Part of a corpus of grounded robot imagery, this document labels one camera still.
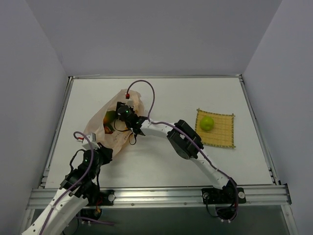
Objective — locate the aluminium table frame rail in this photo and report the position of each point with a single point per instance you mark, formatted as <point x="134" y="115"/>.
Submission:
<point x="156" y="191"/>

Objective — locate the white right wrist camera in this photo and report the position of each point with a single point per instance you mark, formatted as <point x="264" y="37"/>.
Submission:
<point x="132" y="99"/>

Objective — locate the translucent banana print plastic bag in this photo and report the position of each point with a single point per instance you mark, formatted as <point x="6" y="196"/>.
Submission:
<point x="117" y="140"/>

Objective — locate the red lychee bunch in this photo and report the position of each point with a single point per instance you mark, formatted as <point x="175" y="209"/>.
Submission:
<point x="108" y="128"/>

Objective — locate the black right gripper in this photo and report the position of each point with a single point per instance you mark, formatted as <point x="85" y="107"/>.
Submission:
<point x="119" y="106"/>

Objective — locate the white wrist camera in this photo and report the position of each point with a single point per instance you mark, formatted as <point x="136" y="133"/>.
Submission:
<point x="89" y="141"/>
<point x="132" y="99"/>

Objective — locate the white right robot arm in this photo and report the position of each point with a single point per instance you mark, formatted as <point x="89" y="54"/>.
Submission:
<point x="184" y="140"/>

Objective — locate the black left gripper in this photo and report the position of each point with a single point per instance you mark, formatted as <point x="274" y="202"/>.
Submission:
<point x="105" y="152"/>

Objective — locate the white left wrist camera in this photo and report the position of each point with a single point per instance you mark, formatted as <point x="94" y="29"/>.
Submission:
<point x="89" y="141"/>

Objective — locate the green fake pear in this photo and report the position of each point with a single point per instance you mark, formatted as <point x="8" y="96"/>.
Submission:
<point x="206" y="123"/>

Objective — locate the orange green fake mango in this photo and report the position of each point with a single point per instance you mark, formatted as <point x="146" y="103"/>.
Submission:
<point x="110" y="116"/>

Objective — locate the yellow bamboo mat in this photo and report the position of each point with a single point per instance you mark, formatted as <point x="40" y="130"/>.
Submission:
<point x="222" y="135"/>

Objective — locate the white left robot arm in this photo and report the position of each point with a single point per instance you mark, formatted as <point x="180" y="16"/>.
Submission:
<point x="76" y="191"/>

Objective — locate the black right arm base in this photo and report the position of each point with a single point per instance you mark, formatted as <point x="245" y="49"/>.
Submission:
<point x="223" y="203"/>

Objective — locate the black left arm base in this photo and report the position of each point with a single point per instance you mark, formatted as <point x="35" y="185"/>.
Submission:
<point x="94" y="209"/>

